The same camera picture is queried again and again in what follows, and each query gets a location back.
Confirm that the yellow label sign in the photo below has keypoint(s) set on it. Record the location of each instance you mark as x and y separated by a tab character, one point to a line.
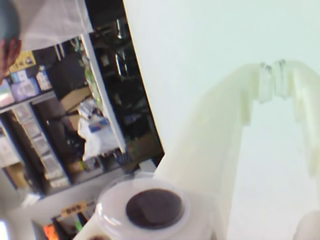
73	209

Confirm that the yellow poster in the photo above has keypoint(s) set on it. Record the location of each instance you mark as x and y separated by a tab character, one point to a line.
23	61

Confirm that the brown cardboard box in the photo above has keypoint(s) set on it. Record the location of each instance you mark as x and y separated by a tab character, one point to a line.
75	100

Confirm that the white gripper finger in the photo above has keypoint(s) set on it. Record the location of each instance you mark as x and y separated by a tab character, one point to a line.
205	140
307	100

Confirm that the white shelving unit with boxes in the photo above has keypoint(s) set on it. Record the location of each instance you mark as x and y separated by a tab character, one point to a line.
106	100

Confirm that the orange object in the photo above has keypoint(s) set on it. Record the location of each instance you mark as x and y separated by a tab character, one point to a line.
50	232

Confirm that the googly eye sticker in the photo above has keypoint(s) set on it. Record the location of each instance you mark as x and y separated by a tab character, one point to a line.
152	210

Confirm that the blue plastic plate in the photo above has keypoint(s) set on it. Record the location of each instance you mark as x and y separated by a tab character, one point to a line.
8	17

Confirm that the person's bare hand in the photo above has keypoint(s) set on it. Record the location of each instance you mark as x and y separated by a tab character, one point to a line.
8	55

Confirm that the white plastic bag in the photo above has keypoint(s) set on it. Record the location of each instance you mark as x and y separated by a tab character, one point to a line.
100	142

